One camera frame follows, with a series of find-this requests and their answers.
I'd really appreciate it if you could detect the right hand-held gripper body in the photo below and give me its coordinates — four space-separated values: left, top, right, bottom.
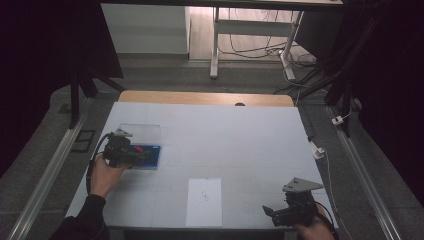
282 176 325 227

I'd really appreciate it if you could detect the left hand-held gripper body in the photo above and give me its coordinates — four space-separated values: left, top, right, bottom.
103 128 134 168

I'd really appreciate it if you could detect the blue case with clear lid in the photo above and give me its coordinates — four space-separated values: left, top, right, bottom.
119 123 162 170

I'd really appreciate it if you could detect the person's right hand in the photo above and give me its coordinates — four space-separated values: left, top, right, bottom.
293 203 336 240

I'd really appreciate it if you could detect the person's left hand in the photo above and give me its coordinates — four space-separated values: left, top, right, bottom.
89 155 131 200

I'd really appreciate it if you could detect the white plug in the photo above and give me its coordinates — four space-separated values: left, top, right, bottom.
311 141 326 161

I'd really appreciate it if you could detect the black metal stand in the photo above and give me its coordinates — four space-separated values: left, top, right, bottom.
68 64 127 130
299 13 384 138

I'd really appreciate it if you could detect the white paper sheet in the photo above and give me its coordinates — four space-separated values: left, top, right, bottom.
185 177 223 228

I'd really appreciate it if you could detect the wooden table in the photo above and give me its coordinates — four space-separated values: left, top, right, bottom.
118 89 295 108

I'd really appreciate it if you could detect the white table mat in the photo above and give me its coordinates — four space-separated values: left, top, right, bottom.
66 101 339 232

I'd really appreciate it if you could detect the dark curtain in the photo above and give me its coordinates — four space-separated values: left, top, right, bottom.
0 0 124 181
333 0 424 205

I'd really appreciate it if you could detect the white cabinet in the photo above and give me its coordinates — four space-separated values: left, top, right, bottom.
99 3 191 55

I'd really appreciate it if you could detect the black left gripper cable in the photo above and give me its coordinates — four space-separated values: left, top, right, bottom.
85 132 114 195

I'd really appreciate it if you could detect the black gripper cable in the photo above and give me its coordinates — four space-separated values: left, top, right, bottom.
85 132 114 195
314 201 340 240

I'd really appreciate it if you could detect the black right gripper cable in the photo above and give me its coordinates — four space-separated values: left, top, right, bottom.
314 201 340 240

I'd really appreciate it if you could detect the white cable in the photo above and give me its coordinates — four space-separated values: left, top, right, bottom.
322 149 354 240

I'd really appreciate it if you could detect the black floor frame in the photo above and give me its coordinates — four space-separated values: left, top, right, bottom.
71 129 97 154

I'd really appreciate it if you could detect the aluminium rail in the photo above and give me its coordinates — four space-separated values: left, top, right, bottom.
325 106 403 240
6 99 95 240

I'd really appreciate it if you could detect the tangle of floor cables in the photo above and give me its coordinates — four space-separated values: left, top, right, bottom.
218 8 318 68

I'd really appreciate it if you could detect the white desk frame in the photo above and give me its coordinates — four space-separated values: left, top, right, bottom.
209 6 305 82

